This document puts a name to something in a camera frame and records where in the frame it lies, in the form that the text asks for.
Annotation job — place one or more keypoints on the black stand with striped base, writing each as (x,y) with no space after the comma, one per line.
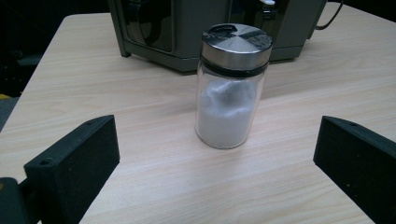
(3,96)

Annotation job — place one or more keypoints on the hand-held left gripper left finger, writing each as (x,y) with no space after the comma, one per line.
(74,161)

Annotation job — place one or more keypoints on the glass jar with metal lid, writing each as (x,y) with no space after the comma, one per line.
(227,124)

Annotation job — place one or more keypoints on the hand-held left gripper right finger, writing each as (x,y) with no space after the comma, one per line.
(358,161)

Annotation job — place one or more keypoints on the dark grey corner rack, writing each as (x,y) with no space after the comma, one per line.
(186,31)

